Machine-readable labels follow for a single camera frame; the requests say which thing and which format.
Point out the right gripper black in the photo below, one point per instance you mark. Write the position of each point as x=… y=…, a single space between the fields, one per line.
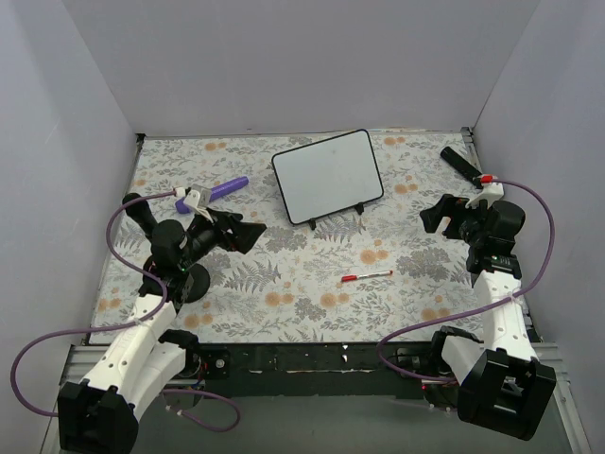
x=454 y=217

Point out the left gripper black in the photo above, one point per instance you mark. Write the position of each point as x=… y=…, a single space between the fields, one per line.
x=223 y=227

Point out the small whiteboard black frame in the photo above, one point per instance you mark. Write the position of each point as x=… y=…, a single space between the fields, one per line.
x=325 y=177

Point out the red whiteboard marker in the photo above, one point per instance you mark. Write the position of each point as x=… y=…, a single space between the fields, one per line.
x=355 y=277

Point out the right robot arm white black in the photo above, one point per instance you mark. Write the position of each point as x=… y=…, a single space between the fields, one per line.
x=502 y=385

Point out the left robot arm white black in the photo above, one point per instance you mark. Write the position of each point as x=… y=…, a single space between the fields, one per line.
x=101 y=413

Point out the purple flashlight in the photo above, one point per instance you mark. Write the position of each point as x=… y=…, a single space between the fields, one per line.
x=219 y=191

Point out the black microphone silver head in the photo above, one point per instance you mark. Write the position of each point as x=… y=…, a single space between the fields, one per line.
x=462 y=167

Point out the black microphone on stand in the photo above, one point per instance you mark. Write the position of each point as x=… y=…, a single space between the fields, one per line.
x=172 y=256

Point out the floral patterned table mat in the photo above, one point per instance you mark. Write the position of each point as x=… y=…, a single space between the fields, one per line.
x=287 y=288

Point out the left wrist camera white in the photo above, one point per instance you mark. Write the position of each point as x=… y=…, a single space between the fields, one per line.
x=194 y=199

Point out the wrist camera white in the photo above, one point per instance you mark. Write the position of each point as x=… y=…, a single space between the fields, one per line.
x=490 y=191
x=194 y=199

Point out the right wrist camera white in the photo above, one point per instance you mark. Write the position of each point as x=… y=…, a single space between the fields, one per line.
x=490 y=191

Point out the black base frame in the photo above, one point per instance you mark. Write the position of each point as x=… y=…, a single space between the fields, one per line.
x=294 y=369

